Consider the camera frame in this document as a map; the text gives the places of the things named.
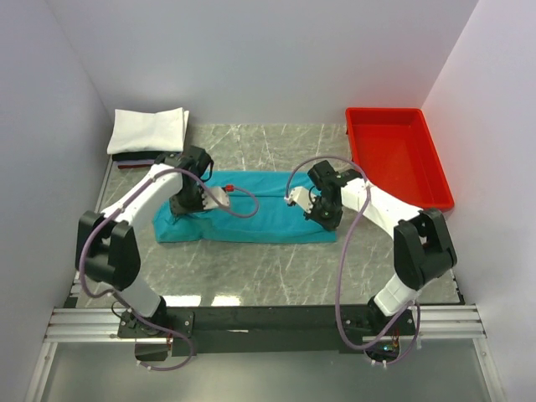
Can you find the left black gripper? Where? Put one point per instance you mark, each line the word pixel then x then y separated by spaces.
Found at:
pixel 178 209

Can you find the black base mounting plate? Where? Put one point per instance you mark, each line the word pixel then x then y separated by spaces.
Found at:
pixel 269 329

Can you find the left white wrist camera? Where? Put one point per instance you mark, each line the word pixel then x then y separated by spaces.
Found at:
pixel 215 198

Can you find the red plastic bin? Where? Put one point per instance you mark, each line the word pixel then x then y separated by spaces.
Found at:
pixel 395 149

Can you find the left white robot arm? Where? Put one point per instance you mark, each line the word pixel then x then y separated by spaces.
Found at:
pixel 107 253

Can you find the teal t shirt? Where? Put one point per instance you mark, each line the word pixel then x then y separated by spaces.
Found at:
pixel 274 223

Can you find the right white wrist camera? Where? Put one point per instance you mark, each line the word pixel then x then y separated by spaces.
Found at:
pixel 301 197

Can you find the white folded t shirt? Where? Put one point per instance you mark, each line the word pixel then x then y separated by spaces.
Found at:
pixel 135 131

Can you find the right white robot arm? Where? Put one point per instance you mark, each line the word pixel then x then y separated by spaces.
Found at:
pixel 423 249

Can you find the black folded t shirt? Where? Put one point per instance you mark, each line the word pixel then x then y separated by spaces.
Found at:
pixel 141 156

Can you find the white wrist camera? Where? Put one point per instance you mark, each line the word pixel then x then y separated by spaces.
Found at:
pixel 301 197
pixel 215 198

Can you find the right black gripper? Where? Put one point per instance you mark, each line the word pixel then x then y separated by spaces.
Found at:
pixel 332 224

